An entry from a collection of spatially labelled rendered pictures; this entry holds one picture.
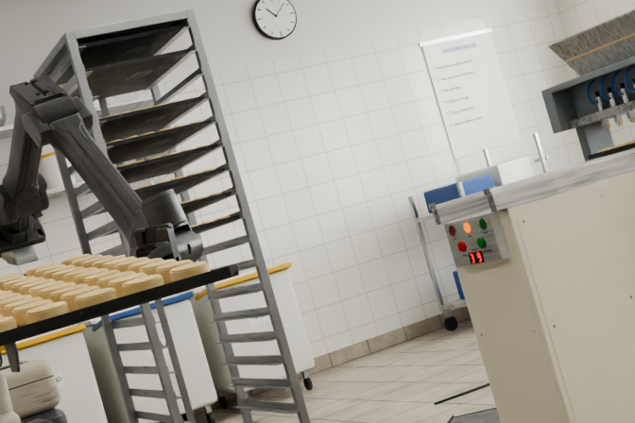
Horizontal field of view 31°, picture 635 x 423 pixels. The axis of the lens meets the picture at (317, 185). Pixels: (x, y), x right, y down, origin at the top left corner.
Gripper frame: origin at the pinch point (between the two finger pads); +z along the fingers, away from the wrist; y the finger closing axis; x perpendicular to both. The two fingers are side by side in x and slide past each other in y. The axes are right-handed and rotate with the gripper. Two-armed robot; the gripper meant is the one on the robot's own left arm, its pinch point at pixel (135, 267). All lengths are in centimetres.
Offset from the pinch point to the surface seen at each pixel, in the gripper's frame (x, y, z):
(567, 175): -47, 14, -186
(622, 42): -68, -21, -233
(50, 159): 268, -34, -434
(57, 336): 254, 62, -375
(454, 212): -11, 19, -189
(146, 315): 102, 34, -193
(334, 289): 157, 90, -565
